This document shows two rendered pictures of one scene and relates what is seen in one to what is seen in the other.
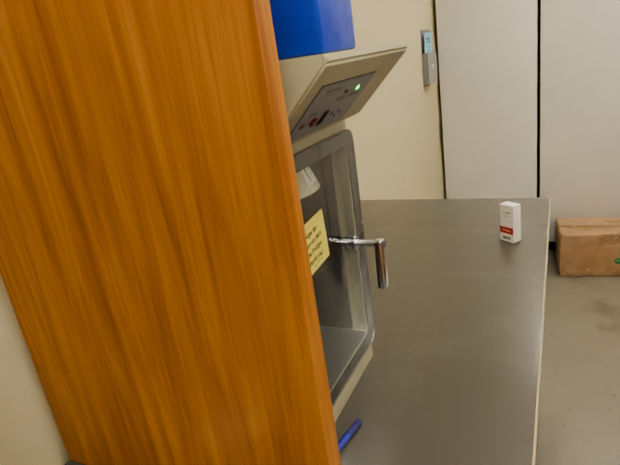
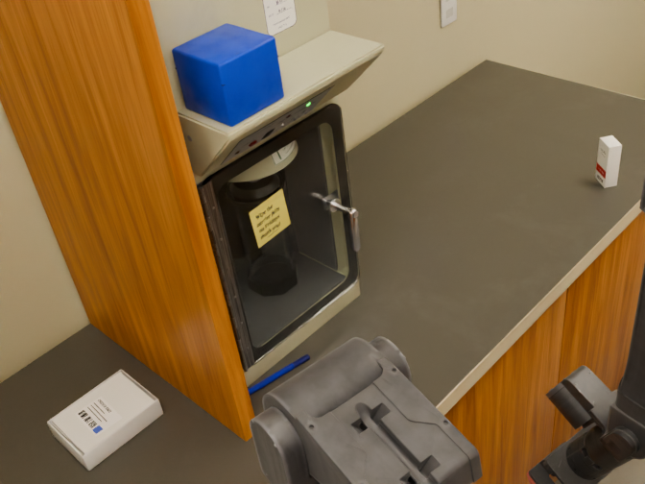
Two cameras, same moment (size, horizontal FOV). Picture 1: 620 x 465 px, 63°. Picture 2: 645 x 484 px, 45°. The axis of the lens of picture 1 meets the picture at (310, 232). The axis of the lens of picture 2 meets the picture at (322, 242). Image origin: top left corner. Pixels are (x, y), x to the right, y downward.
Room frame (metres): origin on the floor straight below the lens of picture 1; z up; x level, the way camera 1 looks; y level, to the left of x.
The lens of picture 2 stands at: (-0.28, -0.46, 2.00)
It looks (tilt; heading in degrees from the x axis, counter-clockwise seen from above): 37 degrees down; 21
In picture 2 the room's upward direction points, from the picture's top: 8 degrees counter-clockwise
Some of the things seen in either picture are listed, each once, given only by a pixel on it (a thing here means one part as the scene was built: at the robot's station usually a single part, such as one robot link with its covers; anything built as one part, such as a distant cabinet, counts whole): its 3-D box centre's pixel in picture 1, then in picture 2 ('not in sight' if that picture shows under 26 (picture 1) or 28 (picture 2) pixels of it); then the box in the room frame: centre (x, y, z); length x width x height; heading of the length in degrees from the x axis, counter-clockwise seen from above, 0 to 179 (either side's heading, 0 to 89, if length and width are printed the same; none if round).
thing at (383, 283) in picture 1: (372, 261); (346, 225); (0.80, -0.10, 1.17); 0.05 x 0.03 x 0.10; 62
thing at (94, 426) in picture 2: not in sight; (106, 417); (0.46, 0.28, 0.96); 0.16 x 0.12 x 0.04; 152
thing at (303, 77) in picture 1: (337, 91); (289, 107); (0.70, -0.06, 1.46); 0.32 x 0.11 x 0.10; 152
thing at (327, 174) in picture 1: (329, 274); (291, 238); (0.72, -0.02, 1.19); 0.30 x 0.01 x 0.40; 152
